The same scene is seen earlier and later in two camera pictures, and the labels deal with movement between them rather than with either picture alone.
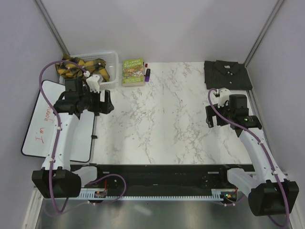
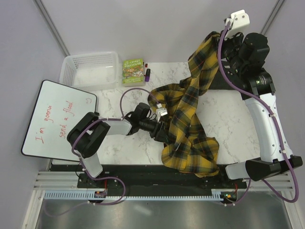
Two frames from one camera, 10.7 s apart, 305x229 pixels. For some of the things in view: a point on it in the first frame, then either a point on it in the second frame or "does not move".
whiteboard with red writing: (41, 124) does not move
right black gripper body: (224, 111) to (231, 47)
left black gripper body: (97, 106) to (155, 133)
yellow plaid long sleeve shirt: (69, 70) to (187, 146)
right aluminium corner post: (267, 25) does not move
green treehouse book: (133, 72) does not move
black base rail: (162, 176) does not move
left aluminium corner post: (44, 13) does not move
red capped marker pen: (146, 67) does not move
